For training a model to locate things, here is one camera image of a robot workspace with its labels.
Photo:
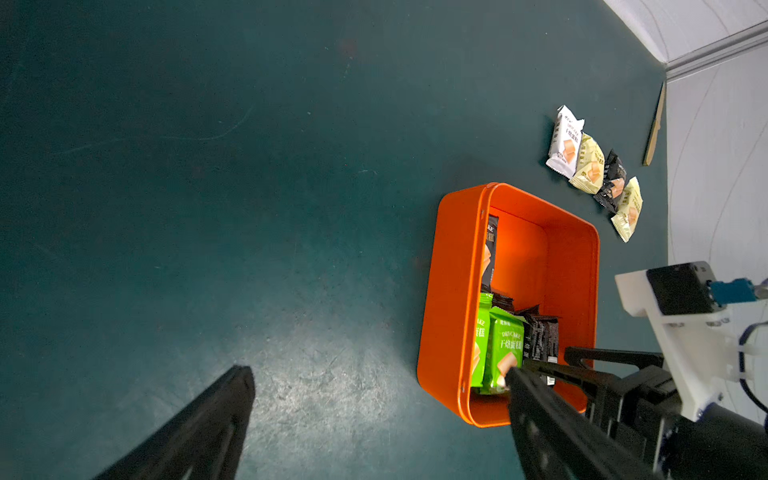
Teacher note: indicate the black chocolate bar packet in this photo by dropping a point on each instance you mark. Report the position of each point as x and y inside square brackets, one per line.
[541, 337]

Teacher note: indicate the white cookie packet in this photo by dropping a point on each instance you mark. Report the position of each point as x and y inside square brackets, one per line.
[565, 142]

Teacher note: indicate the black cookie packet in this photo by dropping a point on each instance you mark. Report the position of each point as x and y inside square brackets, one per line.
[614, 181]
[489, 254]

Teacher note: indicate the orange plastic storage box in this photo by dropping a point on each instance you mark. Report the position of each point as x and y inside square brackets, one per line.
[546, 257]

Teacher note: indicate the green cookie packet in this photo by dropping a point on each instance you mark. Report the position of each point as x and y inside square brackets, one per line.
[504, 351]
[481, 339]

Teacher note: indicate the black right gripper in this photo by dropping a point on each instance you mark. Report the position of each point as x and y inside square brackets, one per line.
[641, 412]

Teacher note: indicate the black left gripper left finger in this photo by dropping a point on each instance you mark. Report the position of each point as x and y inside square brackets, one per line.
[204, 440]

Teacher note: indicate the green cookie packet left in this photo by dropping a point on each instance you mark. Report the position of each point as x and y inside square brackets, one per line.
[481, 339]

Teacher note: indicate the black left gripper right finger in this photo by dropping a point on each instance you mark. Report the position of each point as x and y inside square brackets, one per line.
[553, 441]

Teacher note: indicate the wooden knife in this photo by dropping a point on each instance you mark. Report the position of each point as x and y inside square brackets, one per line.
[655, 127]

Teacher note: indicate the pale yellow cookie packet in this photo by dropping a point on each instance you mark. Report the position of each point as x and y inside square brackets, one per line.
[628, 210]

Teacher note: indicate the green cookie packet right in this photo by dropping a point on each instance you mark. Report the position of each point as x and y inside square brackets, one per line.
[504, 351]

